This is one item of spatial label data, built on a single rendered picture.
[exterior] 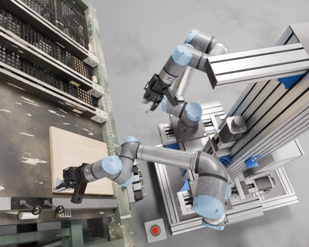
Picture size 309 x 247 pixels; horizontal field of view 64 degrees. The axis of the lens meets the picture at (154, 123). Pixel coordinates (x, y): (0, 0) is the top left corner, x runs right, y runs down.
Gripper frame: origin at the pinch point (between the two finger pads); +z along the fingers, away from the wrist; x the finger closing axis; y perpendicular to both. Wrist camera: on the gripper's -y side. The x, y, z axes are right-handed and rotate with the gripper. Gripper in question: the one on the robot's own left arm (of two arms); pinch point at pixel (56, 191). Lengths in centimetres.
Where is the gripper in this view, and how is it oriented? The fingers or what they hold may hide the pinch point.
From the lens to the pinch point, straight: 125.2
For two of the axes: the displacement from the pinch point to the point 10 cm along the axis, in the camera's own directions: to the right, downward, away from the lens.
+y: -2.1, -8.9, 4.1
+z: -8.5, 3.7, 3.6
